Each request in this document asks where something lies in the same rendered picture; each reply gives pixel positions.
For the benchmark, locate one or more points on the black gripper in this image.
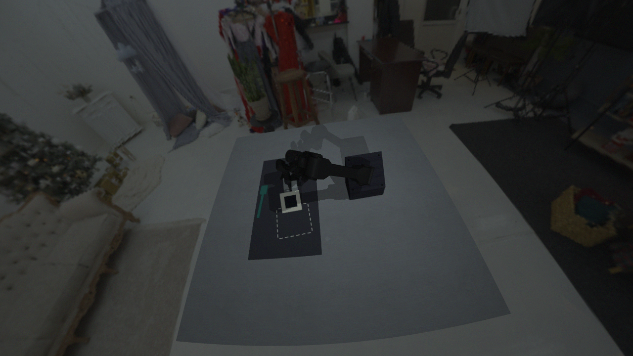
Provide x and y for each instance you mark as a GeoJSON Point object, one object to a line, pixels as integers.
{"type": "Point", "coordinates": [280, 166]}

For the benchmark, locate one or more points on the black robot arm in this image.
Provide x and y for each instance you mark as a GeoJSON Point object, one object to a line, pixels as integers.
{"type": "Point", "coordinates": [313, 166]}

